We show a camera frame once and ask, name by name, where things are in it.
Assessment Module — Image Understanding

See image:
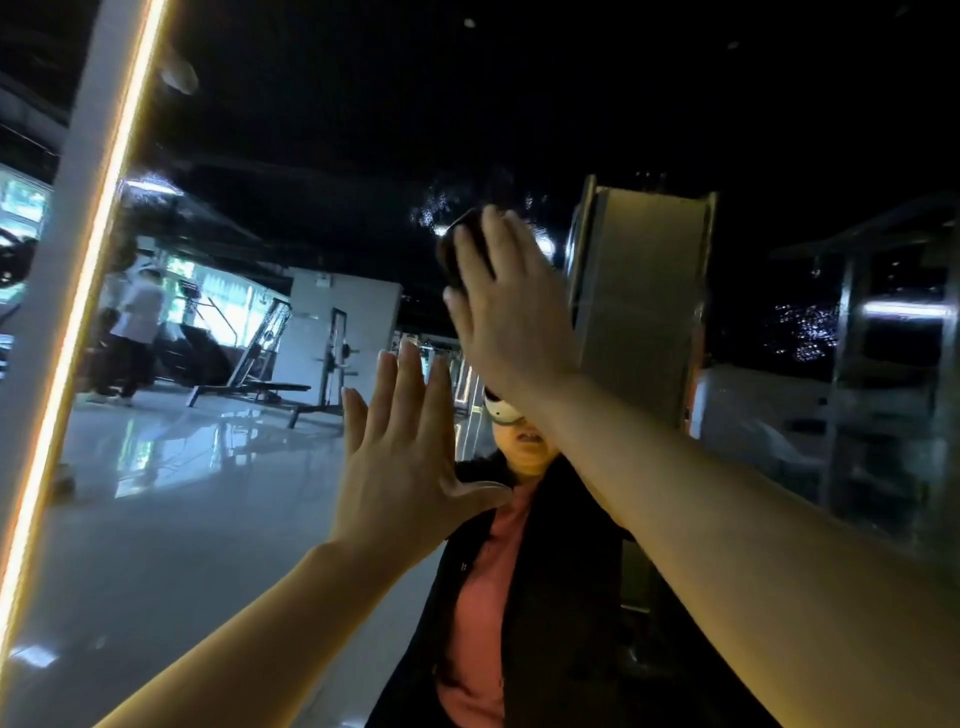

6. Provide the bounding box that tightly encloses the person's left hand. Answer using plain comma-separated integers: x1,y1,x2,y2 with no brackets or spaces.
330,340,513,573

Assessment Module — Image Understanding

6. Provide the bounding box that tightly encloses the person's right hand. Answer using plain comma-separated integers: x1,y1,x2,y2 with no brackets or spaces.
441,205,582,417

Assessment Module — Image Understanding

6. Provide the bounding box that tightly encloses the dark brown cleaning cloth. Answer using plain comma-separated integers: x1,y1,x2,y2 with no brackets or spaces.
435,207,494,290

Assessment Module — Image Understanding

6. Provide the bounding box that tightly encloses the large wall mirror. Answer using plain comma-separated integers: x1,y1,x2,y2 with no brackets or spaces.
0,0,960,728

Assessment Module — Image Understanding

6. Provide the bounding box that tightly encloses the person's left forearm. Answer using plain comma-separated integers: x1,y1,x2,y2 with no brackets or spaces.
97,540,395,728

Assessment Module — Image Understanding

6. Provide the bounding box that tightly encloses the person's right forearm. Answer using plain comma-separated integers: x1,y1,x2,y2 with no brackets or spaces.
525,375,960,728

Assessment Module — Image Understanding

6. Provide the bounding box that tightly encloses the large bright gym window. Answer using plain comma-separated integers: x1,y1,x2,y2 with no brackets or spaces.
0,165,53,245

